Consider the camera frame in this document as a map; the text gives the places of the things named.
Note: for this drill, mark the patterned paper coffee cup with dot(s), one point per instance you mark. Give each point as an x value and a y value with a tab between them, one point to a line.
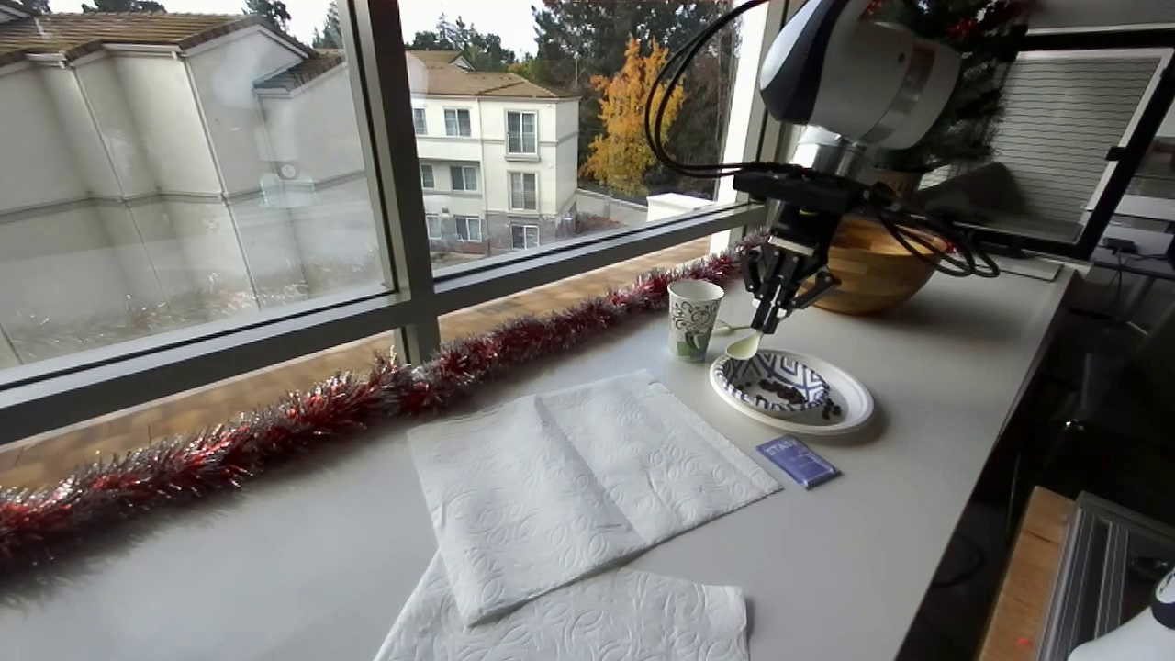
693	318

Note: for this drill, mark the dark window frame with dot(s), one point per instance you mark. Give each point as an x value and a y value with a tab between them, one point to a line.
406	242

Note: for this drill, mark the flat white paper napkin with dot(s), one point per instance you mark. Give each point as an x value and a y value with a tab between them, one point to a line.
589	624

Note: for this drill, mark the white paper plate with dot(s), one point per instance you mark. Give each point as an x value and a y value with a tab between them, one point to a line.
856	405

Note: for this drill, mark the folded white paper napkin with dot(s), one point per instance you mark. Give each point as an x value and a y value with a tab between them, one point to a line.
552	501

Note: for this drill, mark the blue tea bag packet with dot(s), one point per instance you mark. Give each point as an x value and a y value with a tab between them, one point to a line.
799	464

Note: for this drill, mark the blue patterned paper bowl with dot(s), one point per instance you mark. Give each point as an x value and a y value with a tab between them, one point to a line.
791	386

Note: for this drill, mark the wooden bowl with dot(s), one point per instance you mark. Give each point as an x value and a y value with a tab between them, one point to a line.
887	275

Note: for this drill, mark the red silver tinsel garland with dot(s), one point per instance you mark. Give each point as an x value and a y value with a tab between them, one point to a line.
243	446

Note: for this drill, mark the wooden board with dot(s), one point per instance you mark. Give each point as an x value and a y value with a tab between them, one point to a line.
1022	575

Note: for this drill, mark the white plastic spoon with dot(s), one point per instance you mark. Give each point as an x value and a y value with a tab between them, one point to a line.
738	346

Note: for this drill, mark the black metal stand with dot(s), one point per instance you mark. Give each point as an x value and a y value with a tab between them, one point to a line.
1130	149

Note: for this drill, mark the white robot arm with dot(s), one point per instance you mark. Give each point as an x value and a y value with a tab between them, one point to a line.
856	76

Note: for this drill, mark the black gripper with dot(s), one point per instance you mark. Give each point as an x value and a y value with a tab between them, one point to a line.
793	241

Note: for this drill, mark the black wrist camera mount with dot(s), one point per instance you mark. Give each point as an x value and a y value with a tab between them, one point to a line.
807	190

